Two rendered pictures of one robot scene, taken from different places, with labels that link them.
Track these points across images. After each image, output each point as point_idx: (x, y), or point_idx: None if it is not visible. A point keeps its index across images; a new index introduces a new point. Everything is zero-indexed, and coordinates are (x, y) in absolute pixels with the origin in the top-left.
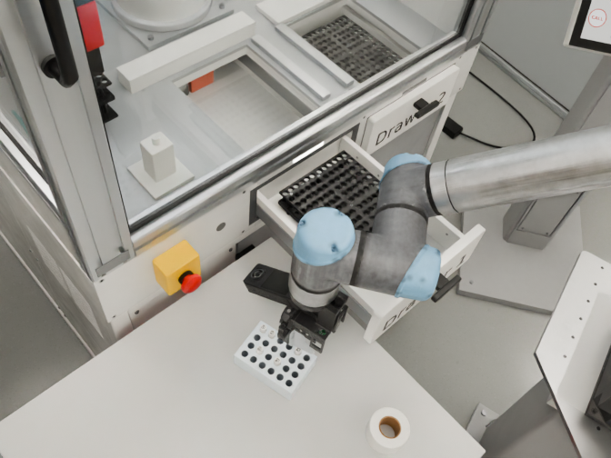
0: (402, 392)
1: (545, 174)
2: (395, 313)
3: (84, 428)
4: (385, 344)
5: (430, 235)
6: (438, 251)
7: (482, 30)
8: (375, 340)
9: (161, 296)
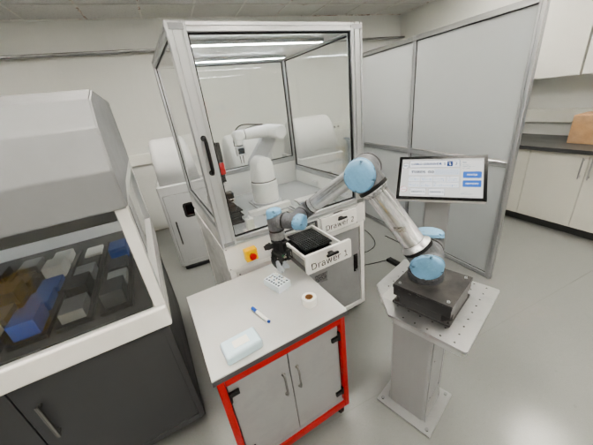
0: (319, 293)
1: (329, 187)
2: (315, 261)
3: (213, 297)
4: (358, 338)
5: None
6: (304, 214)
7: None
8: (354, 335)
9: (249, 271)
